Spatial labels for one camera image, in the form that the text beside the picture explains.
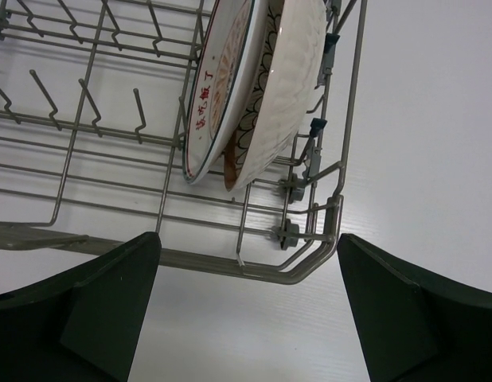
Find green rimmed sunburst plate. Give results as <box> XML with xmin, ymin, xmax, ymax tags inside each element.
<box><xmin>183</xmin><ymin>0</ymin><xmax>269</xmax><ymax>184</ymax></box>

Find grey wire dish rack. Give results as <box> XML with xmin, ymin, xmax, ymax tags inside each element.
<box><xmin>0</xmin><ymin>1</ymin><xmax>366</xmax><ymax>285</ymax></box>

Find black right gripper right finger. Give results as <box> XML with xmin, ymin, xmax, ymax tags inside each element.
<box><xmin>338</xmin><ymin>234</ymin><xmax>492</xmax><ymax>381</ymax></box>

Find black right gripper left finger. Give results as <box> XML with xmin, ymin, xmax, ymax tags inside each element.
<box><xmin>0</xmin><ymin>232</ymin><xmax>162</xmax><ymax>381</ymax></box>

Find orange rimmed floral plate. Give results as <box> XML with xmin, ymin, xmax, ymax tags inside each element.
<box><xmin>224</xmin><ymin>0</ymin><xmax>326</xmax><ymax>191</ymax></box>

